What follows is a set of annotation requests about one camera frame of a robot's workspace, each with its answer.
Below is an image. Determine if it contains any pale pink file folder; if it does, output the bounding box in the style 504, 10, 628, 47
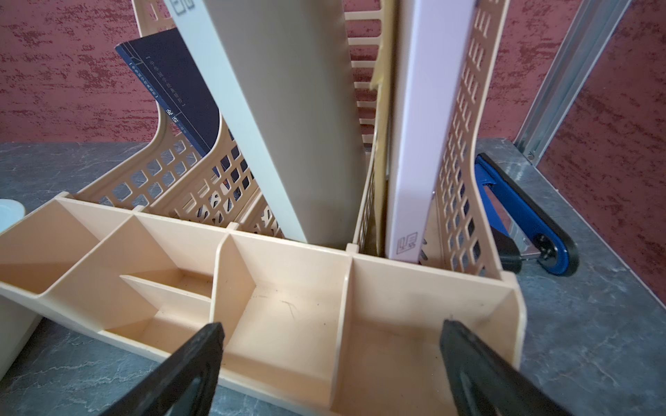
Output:
385, 1, 476, 263

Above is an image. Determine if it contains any beige file folder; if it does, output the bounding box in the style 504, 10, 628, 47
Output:
166, 1, 366, 248

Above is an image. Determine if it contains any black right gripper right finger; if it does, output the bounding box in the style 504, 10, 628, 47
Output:
440, 320, 570, 415

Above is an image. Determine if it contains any dark blue booklet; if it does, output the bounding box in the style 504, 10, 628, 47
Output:
116, 29, 220, 156

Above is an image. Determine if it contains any white plastic storage box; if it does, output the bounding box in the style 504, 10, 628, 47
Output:
0, 198, 43, 381

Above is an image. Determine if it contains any yellow paper envelope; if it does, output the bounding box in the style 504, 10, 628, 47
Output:
371, 1, 398, 257

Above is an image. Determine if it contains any right aluminium corner post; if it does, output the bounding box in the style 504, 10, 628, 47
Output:
514, 0, 631, 166

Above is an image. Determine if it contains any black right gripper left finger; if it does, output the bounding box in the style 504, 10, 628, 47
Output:
102, 322, 225, 415

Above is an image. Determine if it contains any beige plastic desk organizer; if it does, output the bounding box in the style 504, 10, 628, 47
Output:
1, 1, 527, 415

